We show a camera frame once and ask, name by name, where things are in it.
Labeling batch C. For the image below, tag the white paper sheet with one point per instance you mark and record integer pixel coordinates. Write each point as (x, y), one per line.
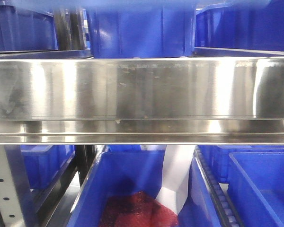
(175, 174)

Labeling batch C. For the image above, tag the perforated grey shelf post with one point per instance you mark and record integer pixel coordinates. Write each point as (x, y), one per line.
(16, 202)

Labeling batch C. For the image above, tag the blue bin upper centre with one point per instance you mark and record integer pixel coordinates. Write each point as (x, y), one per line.
(141, 28)

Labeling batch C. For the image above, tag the blue bin lower centre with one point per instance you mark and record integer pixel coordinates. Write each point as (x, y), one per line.
(122, 173)

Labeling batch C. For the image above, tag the blue bin upper left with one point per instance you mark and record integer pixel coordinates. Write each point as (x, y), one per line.
(23, 29)

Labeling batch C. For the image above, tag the blue bin lower left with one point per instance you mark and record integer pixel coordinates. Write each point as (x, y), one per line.
(42, 162)

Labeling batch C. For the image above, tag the red mesh bag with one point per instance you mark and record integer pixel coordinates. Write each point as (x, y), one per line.
(137, 210)

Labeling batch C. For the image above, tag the stainless steel shelf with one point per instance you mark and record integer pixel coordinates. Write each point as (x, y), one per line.
(218, 100)

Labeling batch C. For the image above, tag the blue bin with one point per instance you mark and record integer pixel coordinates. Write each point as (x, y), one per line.
(23, 29)
(122, 173)
(256, 188)
(242, 24)
(141, 28)
(42, 162)

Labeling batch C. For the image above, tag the blue bin lower right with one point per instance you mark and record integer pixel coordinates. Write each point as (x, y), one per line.
(256, 188)

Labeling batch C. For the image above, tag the blue bin upper right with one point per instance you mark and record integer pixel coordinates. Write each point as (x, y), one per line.
(242, 24)

